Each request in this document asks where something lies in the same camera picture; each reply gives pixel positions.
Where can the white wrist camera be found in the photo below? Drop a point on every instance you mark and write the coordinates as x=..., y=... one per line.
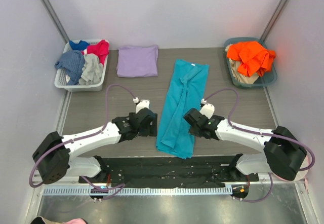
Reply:
x=141, y=104
x=206, y=108

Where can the folded lavender t shirt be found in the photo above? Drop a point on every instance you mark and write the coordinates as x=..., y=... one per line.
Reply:
x=134, y=62

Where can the royal blue t shirt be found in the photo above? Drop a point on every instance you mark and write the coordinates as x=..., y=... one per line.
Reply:
x=79, y=46

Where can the orange t shirt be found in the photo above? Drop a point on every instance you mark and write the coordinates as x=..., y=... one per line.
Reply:
x=266, y=58

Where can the grey t shirt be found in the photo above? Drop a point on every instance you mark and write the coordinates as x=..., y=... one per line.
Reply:
x=92, y=70

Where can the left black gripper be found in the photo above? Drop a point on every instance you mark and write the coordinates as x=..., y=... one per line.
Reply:
x=152, y=123

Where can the white plastic basket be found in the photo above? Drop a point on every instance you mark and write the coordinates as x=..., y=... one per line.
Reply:
x=60, y=78

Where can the blue checked shirt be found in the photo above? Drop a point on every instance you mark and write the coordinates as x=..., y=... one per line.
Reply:
x=72, y=61

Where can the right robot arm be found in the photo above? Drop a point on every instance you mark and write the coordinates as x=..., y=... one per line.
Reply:
x=277, y=150

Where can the red t shirt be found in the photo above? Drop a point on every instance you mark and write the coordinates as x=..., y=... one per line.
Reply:
x=101, y=50

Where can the teal t shirt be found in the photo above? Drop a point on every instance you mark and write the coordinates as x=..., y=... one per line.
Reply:
x=186, y=90

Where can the beige garment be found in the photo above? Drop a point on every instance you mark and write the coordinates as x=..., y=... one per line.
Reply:
x=242, y=57

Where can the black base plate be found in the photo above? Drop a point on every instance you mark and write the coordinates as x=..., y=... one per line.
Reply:
x=170, y=172

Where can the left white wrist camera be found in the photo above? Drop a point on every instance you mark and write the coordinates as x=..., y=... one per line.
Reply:
x=141, y=104

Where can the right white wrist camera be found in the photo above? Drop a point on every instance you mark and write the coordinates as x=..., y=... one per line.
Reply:
x=206, y=108

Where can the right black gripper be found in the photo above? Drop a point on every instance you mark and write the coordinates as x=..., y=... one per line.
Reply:
x=191, y=119

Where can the teal plastic basket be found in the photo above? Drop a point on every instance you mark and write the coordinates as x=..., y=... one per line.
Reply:
x=268, y=79

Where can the aluminium frame rails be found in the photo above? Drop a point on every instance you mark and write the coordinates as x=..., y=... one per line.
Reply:
x=71, y=177

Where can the slotted cable duct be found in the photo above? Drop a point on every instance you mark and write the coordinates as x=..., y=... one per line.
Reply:
x=88, y=190

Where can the aluminium corner post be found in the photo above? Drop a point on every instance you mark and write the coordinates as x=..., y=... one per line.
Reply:
x=274, y=18
x=54, y=17

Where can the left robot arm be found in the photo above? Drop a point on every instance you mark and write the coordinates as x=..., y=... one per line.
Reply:
x=58, y=156

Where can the right aluminium corner post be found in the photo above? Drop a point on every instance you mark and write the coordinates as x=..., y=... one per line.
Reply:
x=274, y=18

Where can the left aluminium corner post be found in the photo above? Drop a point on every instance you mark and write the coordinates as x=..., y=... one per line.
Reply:
x=54, y=17

